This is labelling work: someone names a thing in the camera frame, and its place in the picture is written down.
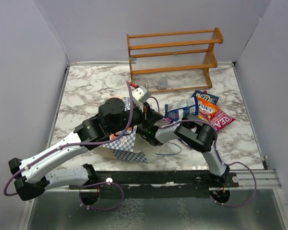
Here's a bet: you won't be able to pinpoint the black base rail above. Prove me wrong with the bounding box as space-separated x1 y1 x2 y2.
69 170 240 199

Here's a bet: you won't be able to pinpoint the small purple candy packet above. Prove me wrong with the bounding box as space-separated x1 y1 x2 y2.
162 117 173 125

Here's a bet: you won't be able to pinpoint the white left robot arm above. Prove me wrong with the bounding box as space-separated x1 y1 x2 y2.
8 98 163 201

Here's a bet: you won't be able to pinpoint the orange candy packet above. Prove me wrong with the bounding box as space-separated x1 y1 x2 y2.
196 97 219 121

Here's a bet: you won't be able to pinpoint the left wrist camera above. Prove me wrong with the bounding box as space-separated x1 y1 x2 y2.
132 83 152 113

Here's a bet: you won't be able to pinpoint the orange wooden rack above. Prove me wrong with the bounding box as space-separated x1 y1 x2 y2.
126 27 224 93

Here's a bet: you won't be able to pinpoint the dark blue snack packet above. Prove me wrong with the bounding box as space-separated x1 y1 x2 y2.
165 97 198 122

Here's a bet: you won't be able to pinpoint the checkered paper bag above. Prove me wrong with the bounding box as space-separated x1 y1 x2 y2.
96 95 183 164

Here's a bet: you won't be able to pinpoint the pink real chips bag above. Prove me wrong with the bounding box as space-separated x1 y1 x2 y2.
210 109 236 132

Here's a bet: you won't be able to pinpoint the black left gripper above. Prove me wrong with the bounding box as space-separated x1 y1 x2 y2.
108 101 164 136

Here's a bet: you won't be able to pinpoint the small clear plastic cup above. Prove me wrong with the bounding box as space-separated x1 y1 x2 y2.
157 79 168 90

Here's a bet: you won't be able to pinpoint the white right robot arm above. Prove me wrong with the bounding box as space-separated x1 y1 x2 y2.
137 113 229 187

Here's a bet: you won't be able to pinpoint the blue kettle chips bag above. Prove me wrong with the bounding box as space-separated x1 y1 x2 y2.
192 90 219 105

